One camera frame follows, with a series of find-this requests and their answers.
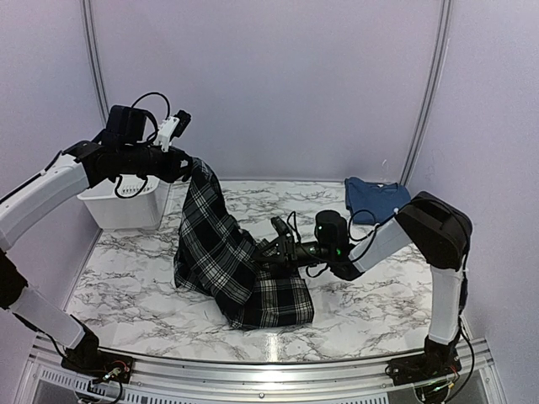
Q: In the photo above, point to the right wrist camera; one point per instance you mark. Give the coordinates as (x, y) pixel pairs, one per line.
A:
(284, 232)

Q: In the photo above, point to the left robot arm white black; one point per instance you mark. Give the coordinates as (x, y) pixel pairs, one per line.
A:
(131, 143)

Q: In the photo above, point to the right aluminium corner post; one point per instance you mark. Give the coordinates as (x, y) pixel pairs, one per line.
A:
(433, 82)

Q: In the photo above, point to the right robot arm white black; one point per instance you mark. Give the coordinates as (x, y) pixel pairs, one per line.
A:
(426, 232)

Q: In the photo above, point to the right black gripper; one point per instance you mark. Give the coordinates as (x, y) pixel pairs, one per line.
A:
(285, 248)

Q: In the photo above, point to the white plastic laundry bin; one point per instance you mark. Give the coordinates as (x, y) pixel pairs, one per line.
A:
(141, 205)

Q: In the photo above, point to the plaid black white garment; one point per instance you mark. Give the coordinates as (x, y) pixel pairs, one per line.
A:
(215, 257)

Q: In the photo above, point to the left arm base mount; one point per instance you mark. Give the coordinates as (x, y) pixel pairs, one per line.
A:
(118, 367)

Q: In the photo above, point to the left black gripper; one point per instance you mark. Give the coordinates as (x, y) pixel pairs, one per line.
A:
(171, 170)

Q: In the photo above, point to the blue t-shirt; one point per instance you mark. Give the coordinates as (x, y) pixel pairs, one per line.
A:
(369, 203)

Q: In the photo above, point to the aluminium front rail frame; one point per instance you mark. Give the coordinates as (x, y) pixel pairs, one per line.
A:
(374, 379)

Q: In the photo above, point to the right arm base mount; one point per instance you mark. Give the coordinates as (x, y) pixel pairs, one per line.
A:
(421, 367)

